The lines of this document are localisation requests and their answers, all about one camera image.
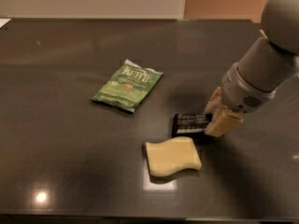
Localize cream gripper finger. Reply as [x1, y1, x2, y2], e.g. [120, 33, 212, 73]
[204, 87, 227, 114]
[205, 109, 243, 137]

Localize black rxbar chocolate bar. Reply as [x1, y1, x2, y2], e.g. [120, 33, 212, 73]
[172, 114, 212, 137]

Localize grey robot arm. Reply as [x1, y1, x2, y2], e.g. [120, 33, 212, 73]
[204, 0, 299, 137]

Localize yellow wavy sponge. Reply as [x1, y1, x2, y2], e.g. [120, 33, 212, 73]
[146, 136, 202, 177]

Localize green Kettle chips bag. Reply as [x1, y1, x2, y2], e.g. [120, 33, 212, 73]
[92, 60, 163, 113]

